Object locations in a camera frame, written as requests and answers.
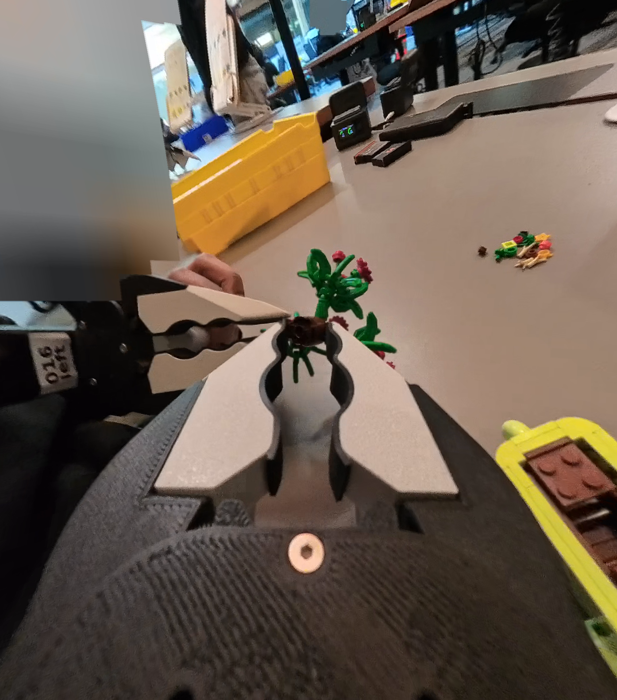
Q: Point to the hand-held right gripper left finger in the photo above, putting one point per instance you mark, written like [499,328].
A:
[221,432]

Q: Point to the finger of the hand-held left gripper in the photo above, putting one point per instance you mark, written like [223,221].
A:
[199,303]
[177,374]

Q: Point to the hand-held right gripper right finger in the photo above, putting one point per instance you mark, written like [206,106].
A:
[390,437]

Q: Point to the green toy brick plant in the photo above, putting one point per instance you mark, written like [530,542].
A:
[335,290]

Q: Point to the person's left hand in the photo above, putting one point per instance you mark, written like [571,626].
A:
[210,272]

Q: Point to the green toy brick leaf sprig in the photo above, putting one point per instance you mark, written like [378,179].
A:
[371,333]

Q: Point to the yellow plastic bin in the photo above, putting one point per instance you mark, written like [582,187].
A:
[253,186]

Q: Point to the person's dark clothing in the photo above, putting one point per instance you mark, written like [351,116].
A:
[2,492]

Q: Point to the blue plastic crate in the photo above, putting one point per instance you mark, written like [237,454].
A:
[204,134]

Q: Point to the lime toy brick planter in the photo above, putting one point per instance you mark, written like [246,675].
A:
[560,547]

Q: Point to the dark rectangular battery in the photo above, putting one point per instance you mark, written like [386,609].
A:
[368,153]
[393,154]

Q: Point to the black charger case with display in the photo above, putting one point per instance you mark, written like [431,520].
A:
[349,131]

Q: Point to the pile of small toy bricks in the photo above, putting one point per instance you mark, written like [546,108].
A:
[524,249]

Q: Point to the cardboard sheet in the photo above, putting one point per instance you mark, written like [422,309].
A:
[223,54]

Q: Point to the black pillar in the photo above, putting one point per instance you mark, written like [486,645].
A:
[289,49]

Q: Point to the black flat case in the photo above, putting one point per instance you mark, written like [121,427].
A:
[423,124]

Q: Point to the brown long desk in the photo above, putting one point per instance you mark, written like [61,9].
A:
[363,46]

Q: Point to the black desk mat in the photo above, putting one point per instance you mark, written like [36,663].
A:
[532,90]

